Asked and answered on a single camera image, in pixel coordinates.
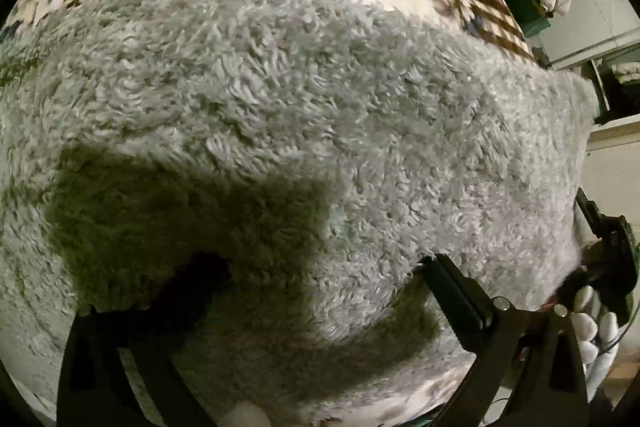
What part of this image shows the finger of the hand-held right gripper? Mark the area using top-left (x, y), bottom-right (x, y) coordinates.
top-left (574, 188), bottom-right (603, 240)

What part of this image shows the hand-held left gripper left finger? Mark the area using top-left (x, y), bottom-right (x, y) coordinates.
top-left (56, 251), bottom-right (230, 427)

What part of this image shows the green box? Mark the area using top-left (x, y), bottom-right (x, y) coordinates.
top-left (500, 0), bottom-right (552, 36)

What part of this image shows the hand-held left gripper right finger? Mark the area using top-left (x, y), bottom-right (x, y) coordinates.
top-left (419, 252), bottom-right (592, 427)

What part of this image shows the person's right hand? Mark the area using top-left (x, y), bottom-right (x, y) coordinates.
top-left (569, 285), bottom-right (622, 400)

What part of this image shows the grey fluffy towel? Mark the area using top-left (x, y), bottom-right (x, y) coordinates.
top-left (0, 0), bottom-right (598, 425)

